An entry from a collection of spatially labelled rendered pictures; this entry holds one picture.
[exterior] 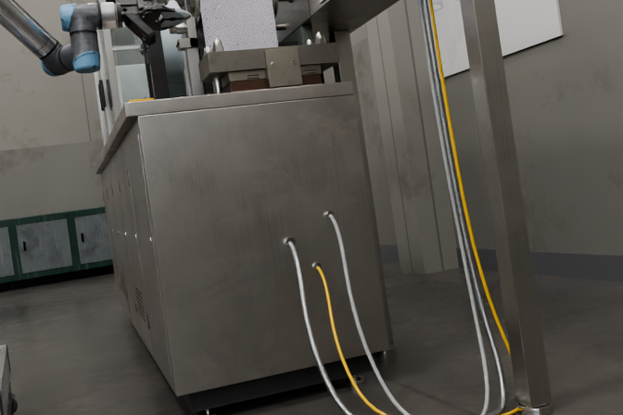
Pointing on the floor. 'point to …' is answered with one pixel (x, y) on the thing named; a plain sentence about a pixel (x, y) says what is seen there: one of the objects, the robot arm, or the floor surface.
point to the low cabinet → (54, 248)
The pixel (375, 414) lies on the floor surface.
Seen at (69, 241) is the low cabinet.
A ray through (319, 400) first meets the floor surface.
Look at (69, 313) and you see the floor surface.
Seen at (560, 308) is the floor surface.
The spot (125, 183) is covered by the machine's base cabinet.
